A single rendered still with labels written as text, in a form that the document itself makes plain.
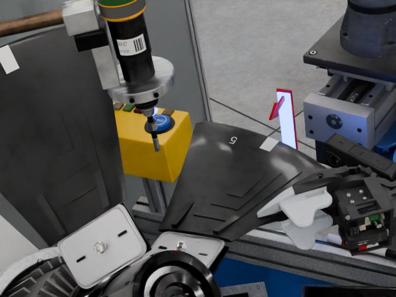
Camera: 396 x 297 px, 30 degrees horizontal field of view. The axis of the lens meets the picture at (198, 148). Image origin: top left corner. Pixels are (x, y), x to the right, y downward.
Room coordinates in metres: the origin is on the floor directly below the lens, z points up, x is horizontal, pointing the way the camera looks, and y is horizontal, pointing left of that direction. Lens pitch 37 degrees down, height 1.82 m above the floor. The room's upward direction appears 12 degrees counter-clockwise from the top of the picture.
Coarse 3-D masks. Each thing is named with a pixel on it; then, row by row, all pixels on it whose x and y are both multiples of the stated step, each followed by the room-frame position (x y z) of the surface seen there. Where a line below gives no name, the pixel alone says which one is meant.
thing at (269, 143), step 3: (267, 138) 0.84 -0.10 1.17; (270, 138) 0.84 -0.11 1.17; (264, 141) 0.83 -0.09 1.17; (267, 141) 0.83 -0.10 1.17; (270, 141) 0.83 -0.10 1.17; (273, 141) 0.83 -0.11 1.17; (276, 141) 0.83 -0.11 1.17; (264, 144) 0.83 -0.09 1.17; (267, 144) 0.83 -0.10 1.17; (270, 144) 0.83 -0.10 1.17; (273, 144) 0.83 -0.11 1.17; (261, 147) 0.82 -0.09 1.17; (264, 147) 0.82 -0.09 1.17; (267, 147) 0.82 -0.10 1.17; (270, 147) 0.82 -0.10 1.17; (267, 150) 0.81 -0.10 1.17
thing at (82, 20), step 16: (80, 0) 0.64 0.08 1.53; (64, 16) 0.62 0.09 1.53; (80, 16) 0.62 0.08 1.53; (96, 16) 0.62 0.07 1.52; (80, 32) 0.62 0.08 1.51; (96, 32) 0.61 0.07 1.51; (80, 48) 0.61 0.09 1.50; (96, 48) 0.62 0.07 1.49; (112, 48) 0.64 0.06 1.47; (96, 64) 0.62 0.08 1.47; (112, 64) 0.62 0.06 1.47; (160, 64) 0.64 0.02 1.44; (112, 80) 0.62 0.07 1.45; (160, 80) 0.61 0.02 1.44; (112, 96) 0.62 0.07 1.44; (128, 96) 0.60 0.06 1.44; (144, 96) 0.60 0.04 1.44; (160, 96) 0.60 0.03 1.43
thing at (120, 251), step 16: (112, 208) 0.63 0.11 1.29; (96, 224) 0.62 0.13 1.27; (112, 224) 0.62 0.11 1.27; (128, 224) 0.61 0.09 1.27; (64, 240) 0.62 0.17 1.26; (80, 240) 0.61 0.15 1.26; (96, 240) 0.61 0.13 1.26; (112, 240) 0.61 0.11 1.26; (128, 240) 0.60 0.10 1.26; (64, 256) 0.61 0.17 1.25; (80, 256) 0.60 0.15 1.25; (96, 256) 0.60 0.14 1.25; (112, 256) 0.59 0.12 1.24; (128, 256) 0.59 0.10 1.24; (80, 272) 0.59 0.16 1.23; (96, 272) 0.59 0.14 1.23; (112, 272) 0.58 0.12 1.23
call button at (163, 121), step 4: (156, 116) 1.08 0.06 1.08; (160, 116) 1.08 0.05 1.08; (164, 116) 1.08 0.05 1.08; (168, 116) 1.08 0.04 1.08; (156, 120) 1.07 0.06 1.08; (160, 120) 1.07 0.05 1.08; (164, 120) 1.07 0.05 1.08; (168, 120) 1.07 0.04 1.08; (160, 124) 1.06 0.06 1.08; (164, 124) 1.06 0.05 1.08; (168, 124) 1.06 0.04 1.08; (160, 128) 1.05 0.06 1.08; (164, 128) 1.05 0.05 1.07
